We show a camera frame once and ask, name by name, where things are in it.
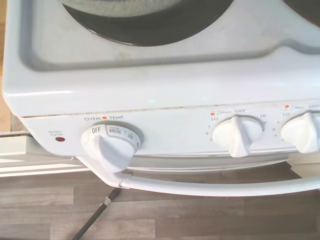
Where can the grey nonstick frying pan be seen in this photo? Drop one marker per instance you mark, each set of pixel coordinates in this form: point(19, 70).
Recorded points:
point(125, 5)

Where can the black tripod leg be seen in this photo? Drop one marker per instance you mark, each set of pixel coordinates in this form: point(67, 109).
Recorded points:
point(96, 212)

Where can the white electric stove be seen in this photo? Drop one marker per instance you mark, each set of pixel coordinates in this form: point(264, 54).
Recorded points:
point(150, 82)

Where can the white base cabinet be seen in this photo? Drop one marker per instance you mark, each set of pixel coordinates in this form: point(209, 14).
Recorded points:
point(25, 160)

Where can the red oven cycle light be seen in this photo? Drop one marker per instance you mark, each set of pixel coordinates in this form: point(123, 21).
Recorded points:
point(59, 139)

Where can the white burner knob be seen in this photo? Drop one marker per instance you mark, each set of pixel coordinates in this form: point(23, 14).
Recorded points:
point(237, 137)
point(300, 135)

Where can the black stove burner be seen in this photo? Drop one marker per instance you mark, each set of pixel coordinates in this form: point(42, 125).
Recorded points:
point(140, 32)
point(307, 10)

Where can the white oven temperature knob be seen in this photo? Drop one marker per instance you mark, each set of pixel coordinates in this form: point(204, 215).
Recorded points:
point(110, 150)

